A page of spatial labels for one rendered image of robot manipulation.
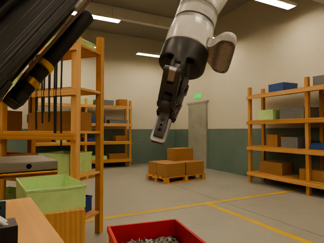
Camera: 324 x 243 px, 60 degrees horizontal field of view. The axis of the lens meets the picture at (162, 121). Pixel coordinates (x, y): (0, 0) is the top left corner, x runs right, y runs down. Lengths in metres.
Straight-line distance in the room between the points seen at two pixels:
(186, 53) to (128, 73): 9.83
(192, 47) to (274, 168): 6.12
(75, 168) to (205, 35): 2.68
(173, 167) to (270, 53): 3.57
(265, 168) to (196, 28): 6.25
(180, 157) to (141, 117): 3.58
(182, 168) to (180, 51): 6.25
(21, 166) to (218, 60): 0.42
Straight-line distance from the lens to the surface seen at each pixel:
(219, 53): 0.46
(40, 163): 0.62
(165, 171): 6.39
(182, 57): 0.42
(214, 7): 0.50
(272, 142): 6.47
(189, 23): 0.46
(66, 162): 3.14
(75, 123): 3.01
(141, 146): 10.23
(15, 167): 0.62
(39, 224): 1.01
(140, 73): 10.42
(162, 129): 0.40
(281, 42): 7.27
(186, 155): 7.20
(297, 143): 6.02
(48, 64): 0.75
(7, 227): 0.64
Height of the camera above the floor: 1.19
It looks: 2 degrees up
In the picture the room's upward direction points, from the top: straight up
